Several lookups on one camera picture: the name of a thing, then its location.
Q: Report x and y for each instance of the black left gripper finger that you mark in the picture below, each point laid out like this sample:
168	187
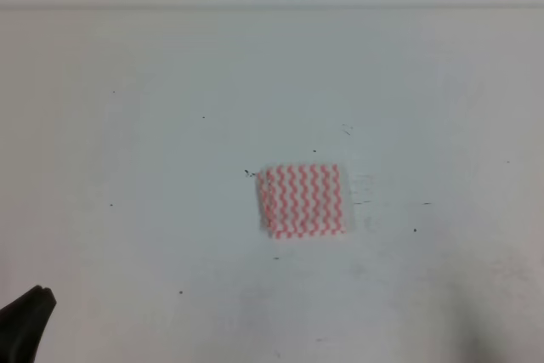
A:
23	314
23	348

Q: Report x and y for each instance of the pink white wavy towel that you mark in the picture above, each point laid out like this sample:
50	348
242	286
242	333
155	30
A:
304	200

